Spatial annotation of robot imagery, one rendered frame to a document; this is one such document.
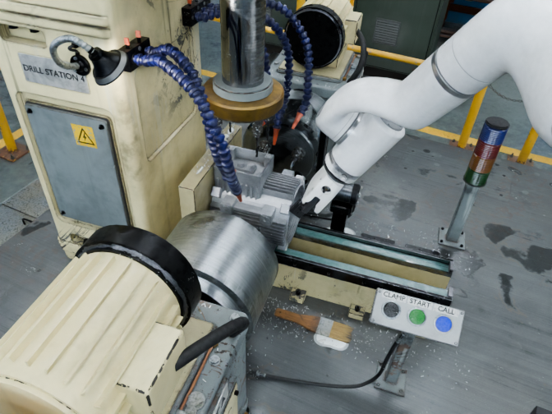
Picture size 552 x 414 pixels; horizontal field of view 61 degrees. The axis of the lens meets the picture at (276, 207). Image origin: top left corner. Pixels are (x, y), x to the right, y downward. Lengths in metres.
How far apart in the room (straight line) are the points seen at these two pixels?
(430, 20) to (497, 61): 3.45
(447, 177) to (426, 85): 1.09
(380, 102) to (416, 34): 3.37
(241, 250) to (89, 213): 0.47
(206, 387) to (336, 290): 0.60
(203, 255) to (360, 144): 0.37
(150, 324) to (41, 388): 0.14
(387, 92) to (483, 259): 0.83
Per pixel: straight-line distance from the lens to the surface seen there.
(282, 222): 1.12
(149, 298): 0.61
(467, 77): 0.74
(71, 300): 0.61
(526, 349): 1.38
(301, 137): 1.32
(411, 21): 4.18
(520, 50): 0.68
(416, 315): 0.97
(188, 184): 1.09
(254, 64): 1.00
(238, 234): 0.94
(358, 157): 0.94
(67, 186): 1.24
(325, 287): 1.26
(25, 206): 2.34
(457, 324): 0.99
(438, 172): 1.85
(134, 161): 1.07
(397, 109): 0.83
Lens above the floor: 1.81
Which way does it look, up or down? 40 degrees down
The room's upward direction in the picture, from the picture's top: 3 degrees clockwise
